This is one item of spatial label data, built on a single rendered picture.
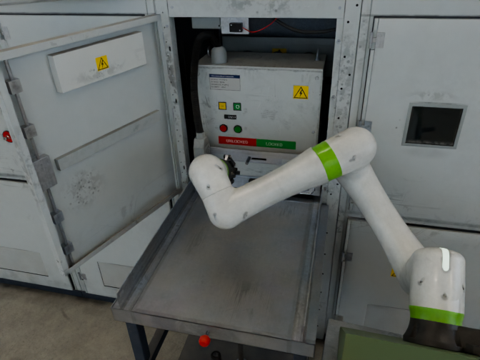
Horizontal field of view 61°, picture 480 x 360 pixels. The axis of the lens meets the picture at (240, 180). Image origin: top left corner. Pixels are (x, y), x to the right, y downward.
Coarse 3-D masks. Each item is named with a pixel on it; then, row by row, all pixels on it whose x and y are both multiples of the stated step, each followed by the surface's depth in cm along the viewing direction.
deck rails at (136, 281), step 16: (192, 192) 177; (176, 208) 161; (320, 208) 164; (176, 224) 158; (160, 240) 148; (144, 256) 136; (160, 256) 143; (304, 256) 140; (144, 272) 136; (304, 272) 134; (128, 288) 127; (304, 288) 128; (128, 304) 125; (304, 304) 122; (304, 320) 110; (304, 336) 113
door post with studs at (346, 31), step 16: (352, 0) 126; (352, 16) 129; (336, 32) 132; (352, 32) 131; (336, 48) 135; (352, 48) 133; (336, 64) 138; (352, 64) 136; (336, 80) 140; (336, 96) 143; (336, 112) 146; (336, 128) 149; (336, 192) 163; (336, 208) 167; (320, 304) 198; (320, 320) 203; (320, 336) 210
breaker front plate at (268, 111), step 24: (216, 72) 153; (240, 72) 151; (264, 72) 149; (288, 72) 147; (312, 72) 145; (216, 96) 158; (240, 96) 156; (264, 96) 154; (288, 96) 152; (312, 96) 149; (216, 120) 164; (240, 120) 161; (264, 120) 159; (288, 120) 156; (312, 120) 154; (216, 144) 170; (312, 144) 159; (240, 168) 173; (264, 168) 170
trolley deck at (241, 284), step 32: (192, 224) 159; (256, 224) 157; (288, 224) 157; (320, 224) 156; (192, 256) 143; (224, 256) 142; (256, 256) 142; (288, 256) 141; (320, 256) 141; (160, 288) 131; (192, 288) 130; (224, 288) 130; (256, 288) 129; (288, 288) 129; (320, 288) 128; (128, 320) 126; (160, 320) 122; (192, 320) 119; (224, 320) 119; (256, 320) 119; (288, 320) 118; (288, 352) 115
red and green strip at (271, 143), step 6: (222, 138) 167; (228, 138) 167; (234, 138) 166; (240, 138) 165; (246, 138) 165; (234, 144) 168; (240, 144) 167; (246, 144) 166; (252, 144) 166; (258, 144) 165; (264, 144) 164; (270, 144) 164; (276, 144) 163; (282, 144) 162; (288, 144) 162; (294, 144) 161
